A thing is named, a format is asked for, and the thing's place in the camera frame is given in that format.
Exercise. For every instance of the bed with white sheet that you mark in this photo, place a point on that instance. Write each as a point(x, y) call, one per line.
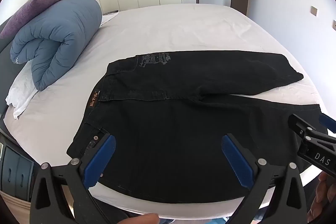
point(183, 29)

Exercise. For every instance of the rolled blue duvet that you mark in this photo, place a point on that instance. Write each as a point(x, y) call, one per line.
point(57, 37)

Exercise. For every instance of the black pants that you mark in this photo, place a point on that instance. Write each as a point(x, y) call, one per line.
point(168, 134)

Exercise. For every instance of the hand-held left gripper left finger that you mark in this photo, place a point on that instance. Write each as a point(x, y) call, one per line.
point(101, 158)

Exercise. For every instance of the dark blue nightstand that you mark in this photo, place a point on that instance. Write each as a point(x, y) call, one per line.
point(15, 169)

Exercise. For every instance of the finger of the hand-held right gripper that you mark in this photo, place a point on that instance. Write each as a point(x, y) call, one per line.
point(302, 124)
point(326, 123)

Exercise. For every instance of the person's right hand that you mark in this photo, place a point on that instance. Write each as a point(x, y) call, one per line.
point(320, 192)

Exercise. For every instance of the dark flat item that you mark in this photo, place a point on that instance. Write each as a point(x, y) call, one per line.
point(110, 13)

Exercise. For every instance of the person's left hand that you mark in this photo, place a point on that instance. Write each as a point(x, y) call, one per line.
point(141, 219)

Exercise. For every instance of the wall socket plate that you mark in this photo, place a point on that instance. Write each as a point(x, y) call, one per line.
point(334, 24)
point(314, 11)

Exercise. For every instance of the white crumpled cloth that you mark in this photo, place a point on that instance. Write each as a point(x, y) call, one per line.
point(22, 94)

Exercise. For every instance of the purple pillow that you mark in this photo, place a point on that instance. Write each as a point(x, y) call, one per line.
point(29, 10)

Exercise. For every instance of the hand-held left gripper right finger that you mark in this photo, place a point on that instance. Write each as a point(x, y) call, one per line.
point(236, 161)

